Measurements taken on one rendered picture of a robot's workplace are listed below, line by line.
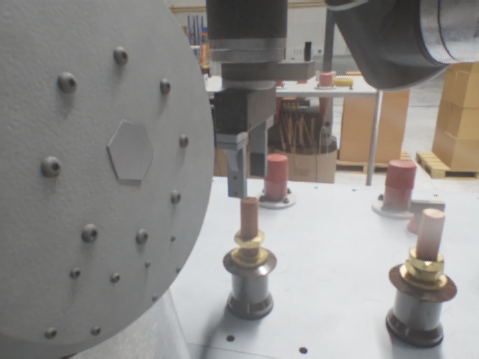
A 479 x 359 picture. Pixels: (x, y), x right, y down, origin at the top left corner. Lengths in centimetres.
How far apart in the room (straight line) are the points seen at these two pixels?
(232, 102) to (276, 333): 38
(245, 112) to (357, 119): 486
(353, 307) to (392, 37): 47
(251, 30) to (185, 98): 32
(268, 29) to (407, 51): 17
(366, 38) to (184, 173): 30
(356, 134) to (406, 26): 497
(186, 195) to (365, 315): 57
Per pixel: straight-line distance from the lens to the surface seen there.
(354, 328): 68
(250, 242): 60
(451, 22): 38
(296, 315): 68
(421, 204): 97
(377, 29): 41
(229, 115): 49
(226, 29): 49
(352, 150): 541
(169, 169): 16
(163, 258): 16
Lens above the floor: 181
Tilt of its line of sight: 21 degrees down
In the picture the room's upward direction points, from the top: 1 degrees counter-clockwise
